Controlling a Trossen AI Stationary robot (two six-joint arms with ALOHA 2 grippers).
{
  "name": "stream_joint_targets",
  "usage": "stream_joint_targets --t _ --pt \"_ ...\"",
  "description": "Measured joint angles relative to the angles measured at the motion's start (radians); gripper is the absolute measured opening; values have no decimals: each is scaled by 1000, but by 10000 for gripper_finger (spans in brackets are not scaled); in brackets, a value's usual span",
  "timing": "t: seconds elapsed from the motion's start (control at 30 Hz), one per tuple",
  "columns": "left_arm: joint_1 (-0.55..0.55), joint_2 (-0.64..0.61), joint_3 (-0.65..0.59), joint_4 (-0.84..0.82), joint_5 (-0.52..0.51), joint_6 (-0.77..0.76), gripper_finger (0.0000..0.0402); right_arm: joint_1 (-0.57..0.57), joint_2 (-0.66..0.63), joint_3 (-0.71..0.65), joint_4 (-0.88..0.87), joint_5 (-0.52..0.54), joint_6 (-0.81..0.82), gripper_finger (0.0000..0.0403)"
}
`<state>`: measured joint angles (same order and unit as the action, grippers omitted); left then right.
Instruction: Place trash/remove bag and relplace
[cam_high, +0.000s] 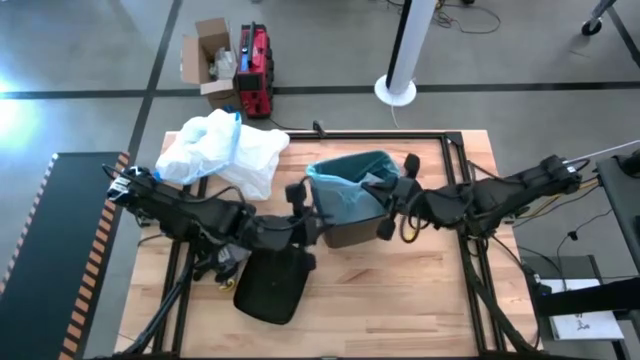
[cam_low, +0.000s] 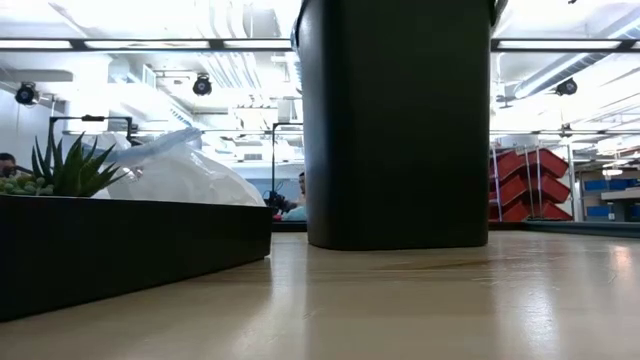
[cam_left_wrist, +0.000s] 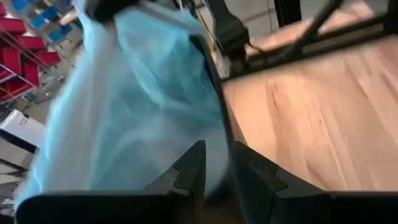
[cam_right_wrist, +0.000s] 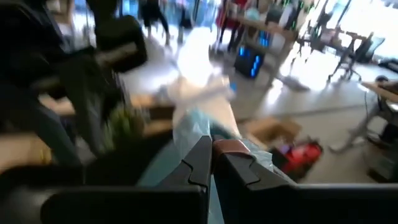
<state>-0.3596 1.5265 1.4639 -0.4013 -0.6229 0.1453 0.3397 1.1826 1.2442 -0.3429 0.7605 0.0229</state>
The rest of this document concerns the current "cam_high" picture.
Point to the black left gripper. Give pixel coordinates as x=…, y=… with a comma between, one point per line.
x=295, y=230

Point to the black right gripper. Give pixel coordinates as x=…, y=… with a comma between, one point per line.
x=406, y=197

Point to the blue plastic trash bag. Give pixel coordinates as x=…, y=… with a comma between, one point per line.
x=340, y=195

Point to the black plastic trash bin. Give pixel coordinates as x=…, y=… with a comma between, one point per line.
x=350, y=235

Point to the black plastic bin lid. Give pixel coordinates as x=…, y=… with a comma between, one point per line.
x=272, y=290

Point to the white plastic trash bag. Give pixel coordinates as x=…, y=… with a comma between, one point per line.
x=215, y=150

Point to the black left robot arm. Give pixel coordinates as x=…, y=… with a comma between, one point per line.
x=190, y=215

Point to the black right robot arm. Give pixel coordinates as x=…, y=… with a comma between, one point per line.
x=500, y=200

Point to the grey cloth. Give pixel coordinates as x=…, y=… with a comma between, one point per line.
x=230, y=255

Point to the black clamp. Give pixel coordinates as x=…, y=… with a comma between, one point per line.
x=319, y=129

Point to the small yellow object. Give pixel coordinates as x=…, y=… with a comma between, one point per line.
x=227, y=286

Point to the white pole with round base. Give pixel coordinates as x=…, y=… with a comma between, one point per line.
x=407, y=50

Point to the red and black toolbox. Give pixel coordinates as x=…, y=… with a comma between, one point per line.
x=255, y=75

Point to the open brown cardboard box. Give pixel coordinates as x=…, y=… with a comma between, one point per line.
x=205, y=50

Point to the black beam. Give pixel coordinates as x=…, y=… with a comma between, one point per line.
x=590, y=300

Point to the black floor mat orange-striped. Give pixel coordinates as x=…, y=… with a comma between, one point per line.
x=55, y=250

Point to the white paper sheet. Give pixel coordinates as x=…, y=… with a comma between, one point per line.
x=585, y=325

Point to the grey caster leg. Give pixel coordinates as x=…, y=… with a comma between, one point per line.
x=592, y=25

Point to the black aluminium table frame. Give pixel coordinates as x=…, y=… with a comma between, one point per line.
x=375, y=135

